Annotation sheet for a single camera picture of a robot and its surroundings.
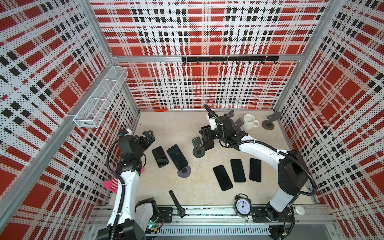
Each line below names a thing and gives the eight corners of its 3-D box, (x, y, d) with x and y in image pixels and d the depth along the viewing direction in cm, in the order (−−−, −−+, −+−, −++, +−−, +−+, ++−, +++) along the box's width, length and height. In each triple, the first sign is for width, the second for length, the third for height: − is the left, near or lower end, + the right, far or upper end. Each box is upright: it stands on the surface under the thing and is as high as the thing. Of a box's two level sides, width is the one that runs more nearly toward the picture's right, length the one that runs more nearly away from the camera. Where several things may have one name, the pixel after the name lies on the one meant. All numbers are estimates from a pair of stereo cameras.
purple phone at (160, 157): (159, 168, 92) (158, 166, 90) (152, 152, 99) (151, 150, 97) (169, 163, 94) (168, 160, 92) (161, 147, 101) (160, 145, 99)
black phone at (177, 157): (180, 174, 89) (176, 163, 77) (171, 161, 95) (167, 149, 83) (188, 169, 91) (186, 157, 79) (179, 156, 97) (176, 144, 85)
